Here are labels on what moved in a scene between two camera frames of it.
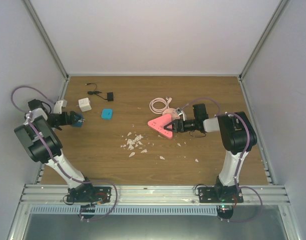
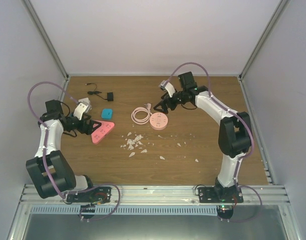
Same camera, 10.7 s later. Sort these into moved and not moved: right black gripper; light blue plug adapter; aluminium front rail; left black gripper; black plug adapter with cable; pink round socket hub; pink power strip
Moved: right black gripper; pink power strip; left black gripper; pink round socket hub
Not moved: light blue plug adapter; black plug adapter with cable; aluminium front rail
